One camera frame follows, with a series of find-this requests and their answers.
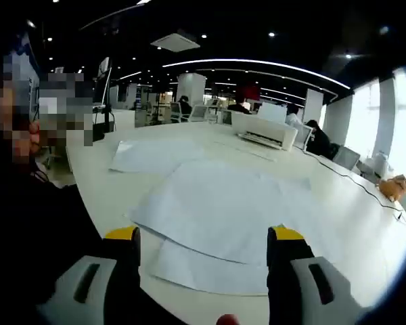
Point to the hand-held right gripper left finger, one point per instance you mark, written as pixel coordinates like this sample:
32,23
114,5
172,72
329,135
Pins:
88,287

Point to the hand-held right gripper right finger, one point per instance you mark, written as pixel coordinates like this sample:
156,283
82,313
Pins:
301,287

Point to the white printing paper sheet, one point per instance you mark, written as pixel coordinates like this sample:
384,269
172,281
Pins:
145,157
216,210
206,274

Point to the person's right hand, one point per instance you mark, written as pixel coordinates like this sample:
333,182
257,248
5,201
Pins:
227,320

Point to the person in black shirt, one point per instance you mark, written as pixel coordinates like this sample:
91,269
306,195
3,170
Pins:
37,237

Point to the white mesh office chair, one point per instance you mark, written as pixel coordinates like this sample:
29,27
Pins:
177,111
346,157

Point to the white bottle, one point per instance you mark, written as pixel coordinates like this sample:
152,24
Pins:
381,166

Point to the white printer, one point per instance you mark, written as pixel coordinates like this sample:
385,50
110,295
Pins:
274,133

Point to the black monitor stand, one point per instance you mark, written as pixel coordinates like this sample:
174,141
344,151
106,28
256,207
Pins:
107,122

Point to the white square pillar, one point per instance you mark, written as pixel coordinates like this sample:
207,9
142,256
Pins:
193,88
314,105

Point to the red display screen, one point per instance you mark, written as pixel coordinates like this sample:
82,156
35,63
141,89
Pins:
248,93

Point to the long ceiling light strip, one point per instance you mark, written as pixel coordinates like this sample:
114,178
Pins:
223,60

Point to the ceiling air conditioner unit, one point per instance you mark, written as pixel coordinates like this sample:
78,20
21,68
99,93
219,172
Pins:
176,42

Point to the blue white wall poster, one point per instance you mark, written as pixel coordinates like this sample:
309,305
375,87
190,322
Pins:
27,42

